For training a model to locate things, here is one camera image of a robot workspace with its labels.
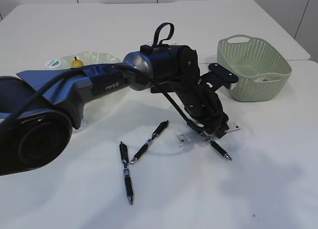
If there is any yellow waste paper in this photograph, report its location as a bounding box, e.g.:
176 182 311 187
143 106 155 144
254 75 280 82

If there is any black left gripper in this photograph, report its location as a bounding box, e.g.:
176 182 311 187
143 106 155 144
173 75 229 139

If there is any black pen middle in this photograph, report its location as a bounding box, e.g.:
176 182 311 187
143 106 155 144
130 120 169 164

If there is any clear water bottle green label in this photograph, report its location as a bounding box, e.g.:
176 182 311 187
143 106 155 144
45 59 86 134

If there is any clear plastic ruler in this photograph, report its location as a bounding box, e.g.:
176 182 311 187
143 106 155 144
176 122 241 147

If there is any black pen on ruler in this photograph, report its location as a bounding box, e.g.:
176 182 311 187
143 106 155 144
205 138 232 161

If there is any green woven plastic basket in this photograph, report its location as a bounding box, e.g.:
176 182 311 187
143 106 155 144
217 34 292 102

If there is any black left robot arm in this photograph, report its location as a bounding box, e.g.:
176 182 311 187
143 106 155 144
0 44 229 175

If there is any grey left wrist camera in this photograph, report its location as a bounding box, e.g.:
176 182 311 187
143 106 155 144
201 63 239 92

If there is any pale green wavy plate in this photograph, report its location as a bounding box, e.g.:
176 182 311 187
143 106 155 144
59 51 122 103

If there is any black square pen holder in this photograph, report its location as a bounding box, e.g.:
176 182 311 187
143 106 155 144
150 84 174 94

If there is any black pen front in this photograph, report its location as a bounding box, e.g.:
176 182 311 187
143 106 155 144
119 142 134 205

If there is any yellow pear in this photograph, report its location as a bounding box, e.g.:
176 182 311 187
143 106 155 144
71 56 84 68

